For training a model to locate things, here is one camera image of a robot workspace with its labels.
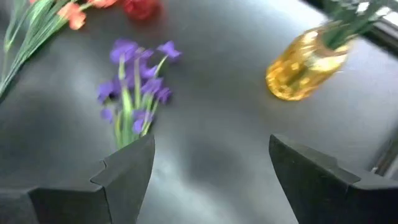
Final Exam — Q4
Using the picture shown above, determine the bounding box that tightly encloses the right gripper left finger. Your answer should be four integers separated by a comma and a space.
0, 133, 155, 224

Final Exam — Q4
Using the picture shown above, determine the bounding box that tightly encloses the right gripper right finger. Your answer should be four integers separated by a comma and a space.
269, 134, 398, 224

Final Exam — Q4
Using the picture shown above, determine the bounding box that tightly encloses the purple artificial flower bunch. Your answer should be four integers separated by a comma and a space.
96, 39, 183, 149

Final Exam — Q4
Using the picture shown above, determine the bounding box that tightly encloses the orange artificial flower bunch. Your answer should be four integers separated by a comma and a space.
0, 0, 119, 94

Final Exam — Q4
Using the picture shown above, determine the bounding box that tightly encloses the yellow glass vase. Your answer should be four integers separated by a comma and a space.
266, 26, 352, 102

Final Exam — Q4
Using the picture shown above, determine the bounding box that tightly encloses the red glass vase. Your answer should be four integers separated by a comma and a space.
123, 0, 161, 21

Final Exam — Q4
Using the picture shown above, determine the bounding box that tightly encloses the black table mat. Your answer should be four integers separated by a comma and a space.
0, 0, 398, 224

